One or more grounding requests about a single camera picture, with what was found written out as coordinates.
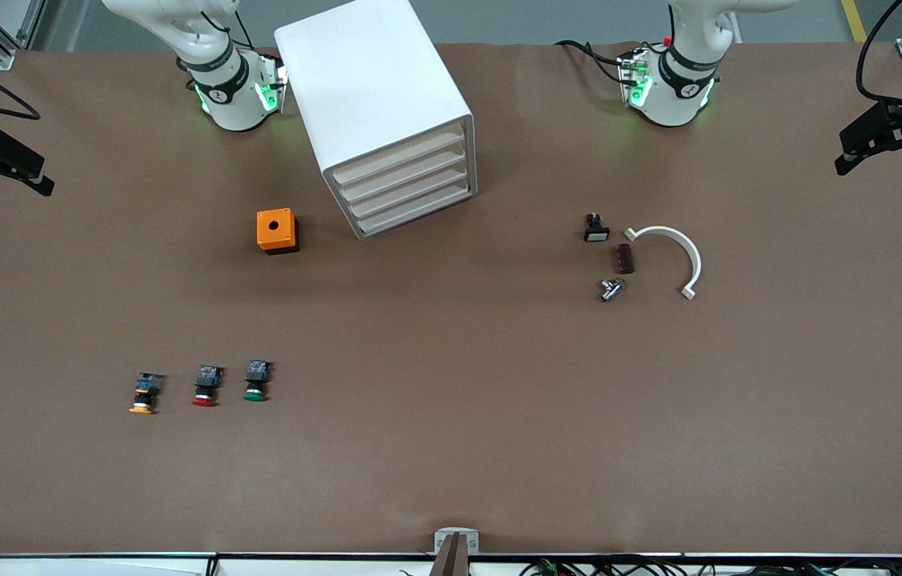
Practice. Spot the white drawer cabinet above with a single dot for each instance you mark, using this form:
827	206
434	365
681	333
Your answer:
370	88

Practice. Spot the small dark brown block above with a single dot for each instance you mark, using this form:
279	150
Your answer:
623	259

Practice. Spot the small silver metal part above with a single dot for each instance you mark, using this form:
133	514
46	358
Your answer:
612	290

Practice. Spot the white plastic drawer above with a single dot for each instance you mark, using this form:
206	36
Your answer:
414	207

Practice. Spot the white table edge rail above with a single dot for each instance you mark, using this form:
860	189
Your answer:
98	566

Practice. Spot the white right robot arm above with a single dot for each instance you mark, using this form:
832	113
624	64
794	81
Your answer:
226	96

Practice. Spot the green mushroom push button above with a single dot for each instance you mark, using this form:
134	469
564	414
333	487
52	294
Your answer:
256	382

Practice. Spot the dark tapered bar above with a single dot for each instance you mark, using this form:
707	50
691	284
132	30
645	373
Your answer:
452	560

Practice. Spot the red mushroom push button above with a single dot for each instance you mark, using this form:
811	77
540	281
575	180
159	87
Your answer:
206	386

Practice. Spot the brown table cover sheet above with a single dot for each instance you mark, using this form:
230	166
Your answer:
499	448

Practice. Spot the white curved plastic bracket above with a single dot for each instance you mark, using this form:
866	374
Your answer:
691	252

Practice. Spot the black white square switch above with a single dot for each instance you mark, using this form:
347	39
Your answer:
596	232

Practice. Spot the grey metal table bracket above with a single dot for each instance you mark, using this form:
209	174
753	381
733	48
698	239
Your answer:
457	531

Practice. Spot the yellow mushroom push button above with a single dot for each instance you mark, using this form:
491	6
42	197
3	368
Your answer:
146	394

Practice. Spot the orange black button box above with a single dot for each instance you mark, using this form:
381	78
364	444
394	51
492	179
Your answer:
274	230

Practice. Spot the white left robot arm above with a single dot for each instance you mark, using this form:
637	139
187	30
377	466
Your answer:
671	96

